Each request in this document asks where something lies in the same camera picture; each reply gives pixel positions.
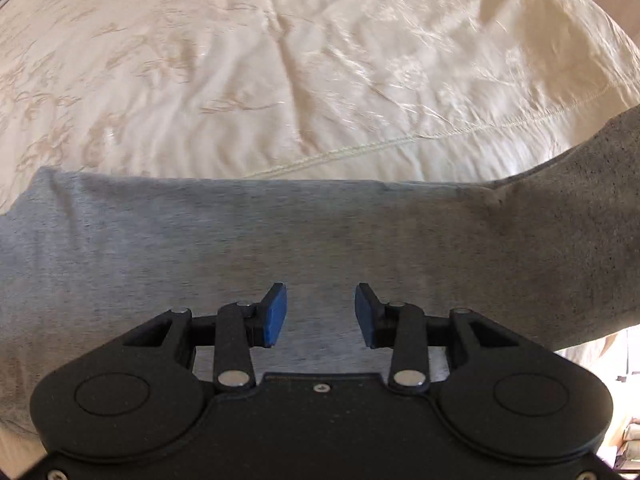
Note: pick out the cream embroidered bedspread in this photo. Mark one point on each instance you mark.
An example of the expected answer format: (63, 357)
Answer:
(300, 60)

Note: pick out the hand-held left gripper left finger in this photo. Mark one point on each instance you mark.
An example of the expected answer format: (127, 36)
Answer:
(275, 315)

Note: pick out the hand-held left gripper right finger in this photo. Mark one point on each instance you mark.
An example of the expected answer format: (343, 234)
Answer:
(365, 315)

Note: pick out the grey speckled pants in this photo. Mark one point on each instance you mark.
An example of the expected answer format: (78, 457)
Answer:
(200, 240)

